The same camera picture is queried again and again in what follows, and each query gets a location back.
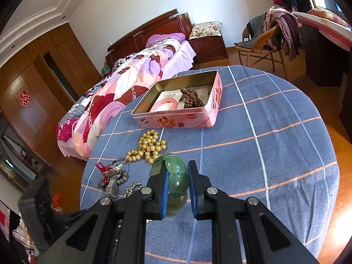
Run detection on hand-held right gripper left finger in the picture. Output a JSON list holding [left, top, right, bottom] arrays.
[[36, 167, 169, 264]]

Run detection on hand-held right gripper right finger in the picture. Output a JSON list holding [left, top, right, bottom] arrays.
[[187, 159, 319, 264]]

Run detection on green jade bracelet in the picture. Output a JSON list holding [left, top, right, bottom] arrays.
[[149, 153, 190, 217]]

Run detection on silver bead chain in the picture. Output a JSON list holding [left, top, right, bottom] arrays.
[[122, 183, 143, 199]]

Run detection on gold pearl necklace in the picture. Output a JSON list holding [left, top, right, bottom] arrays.
[[125, 130, 168, 164]]

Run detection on silver bangle with red string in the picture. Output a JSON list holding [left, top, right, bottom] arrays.
[[95, 157, 130, 198]]

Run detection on pink metal tin box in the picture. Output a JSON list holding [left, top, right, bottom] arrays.
[[131, 70, 223, 128]]

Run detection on round table with blue cloth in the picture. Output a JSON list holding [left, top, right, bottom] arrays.
[[80, 65, 339, 264]]

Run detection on pink round bangle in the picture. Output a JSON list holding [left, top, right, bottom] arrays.
[[150, 98, 185, 113]]

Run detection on white paper card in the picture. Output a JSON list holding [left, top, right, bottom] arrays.
[[157, 89, 213, 110]]

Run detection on pink patchwork quilt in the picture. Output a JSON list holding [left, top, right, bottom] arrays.
[[56, 40, 193, 160]]

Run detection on red paper decoration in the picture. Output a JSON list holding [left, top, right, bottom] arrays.
[[19, 90, 32, 106]]

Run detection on wooden wardrobe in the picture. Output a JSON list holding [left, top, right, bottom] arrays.
[[0, 22, 102, 171]]

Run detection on wooden nightstand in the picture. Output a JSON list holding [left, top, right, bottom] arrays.
[[188, 34, 229, 65]]

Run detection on purple pillow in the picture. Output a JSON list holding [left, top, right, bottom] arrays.
[[146, 32, 186, 48]]

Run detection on wooden bed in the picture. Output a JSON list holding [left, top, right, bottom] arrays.
[[56, 9, 197, 161]]

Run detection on wicker chair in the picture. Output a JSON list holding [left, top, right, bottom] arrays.
[[234, 23, 288, 80]]

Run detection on white floral cushion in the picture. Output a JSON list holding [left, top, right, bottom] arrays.
[[188, 21, 223, 40]]

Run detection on grey garment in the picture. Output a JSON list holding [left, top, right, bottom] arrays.
[[234, 14, 271, 53]]

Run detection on dark wooden desk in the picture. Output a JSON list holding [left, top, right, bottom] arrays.
[[300, 22, 352, 88]]

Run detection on purple garments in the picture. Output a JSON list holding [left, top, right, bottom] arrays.
[[262, 5, 301, 61]]

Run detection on pink folded bedding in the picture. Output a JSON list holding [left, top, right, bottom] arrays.
[[291, 8, 352, 51]]

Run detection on pink floral pillow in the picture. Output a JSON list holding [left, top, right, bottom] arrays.
[[306, 8, 351, 28]]

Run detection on brown wooden bead bracelet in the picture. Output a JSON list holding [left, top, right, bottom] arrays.
[[180, 87, 205, 108]]

